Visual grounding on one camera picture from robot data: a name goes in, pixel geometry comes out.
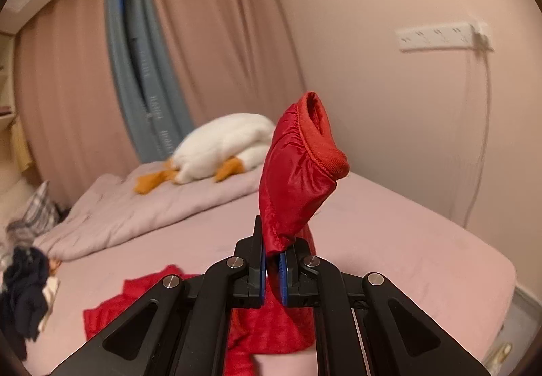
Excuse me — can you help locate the white wall shelf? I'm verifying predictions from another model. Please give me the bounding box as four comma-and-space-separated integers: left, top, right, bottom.
0, 31, 20, 118

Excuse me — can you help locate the grey plaid cloth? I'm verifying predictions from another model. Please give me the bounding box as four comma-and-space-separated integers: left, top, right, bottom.
5, 218, 40, 250

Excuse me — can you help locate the white cable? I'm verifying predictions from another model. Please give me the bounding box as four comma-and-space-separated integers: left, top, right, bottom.
459, 48, 494, 230

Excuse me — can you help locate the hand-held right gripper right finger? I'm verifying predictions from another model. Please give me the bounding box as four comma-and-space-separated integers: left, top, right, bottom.
279, 237, 492, 376

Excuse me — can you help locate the cream cloth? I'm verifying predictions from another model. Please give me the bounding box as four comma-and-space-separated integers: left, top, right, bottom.
40, 274, 61, 332

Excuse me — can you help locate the pale yellow object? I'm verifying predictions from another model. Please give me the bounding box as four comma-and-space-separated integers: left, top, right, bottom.
483, 342, 515, 369

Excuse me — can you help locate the blue-grey curtain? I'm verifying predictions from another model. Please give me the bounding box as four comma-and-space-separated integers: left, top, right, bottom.
104, 0, 195, 165

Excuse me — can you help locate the plaid pillow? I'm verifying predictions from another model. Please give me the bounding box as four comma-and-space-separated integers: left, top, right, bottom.
21, 180, 60, 233

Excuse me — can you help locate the white goose plush toy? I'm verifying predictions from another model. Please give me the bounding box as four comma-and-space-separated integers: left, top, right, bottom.
134, 113, 277, 195

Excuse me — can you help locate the yellow tassel hanging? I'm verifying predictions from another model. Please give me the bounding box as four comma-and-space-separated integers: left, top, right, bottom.
11, 116, 35, 171

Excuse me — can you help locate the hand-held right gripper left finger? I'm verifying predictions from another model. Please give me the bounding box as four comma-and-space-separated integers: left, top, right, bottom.
50, 215, 268, 376

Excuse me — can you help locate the white power strip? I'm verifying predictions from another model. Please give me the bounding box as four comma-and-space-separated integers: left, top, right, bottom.
396, 21, 494, 53

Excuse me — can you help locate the navy hooded jacket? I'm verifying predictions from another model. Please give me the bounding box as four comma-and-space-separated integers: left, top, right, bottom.
0, 247, 50, 360

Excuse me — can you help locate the pink curtain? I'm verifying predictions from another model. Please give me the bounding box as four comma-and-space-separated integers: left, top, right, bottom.
144, 0, 306, 140
15, 0, 140, 190

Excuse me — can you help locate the grey quilt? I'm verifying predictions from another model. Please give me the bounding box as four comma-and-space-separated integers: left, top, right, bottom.
33, 160, 272, 262

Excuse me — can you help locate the red puffer jacket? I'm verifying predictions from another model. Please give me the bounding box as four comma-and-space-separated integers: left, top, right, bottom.
82, 91, 351, 376

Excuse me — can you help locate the bed with pink sheet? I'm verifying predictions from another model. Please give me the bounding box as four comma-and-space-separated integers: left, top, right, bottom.
0, 170, 517, 376

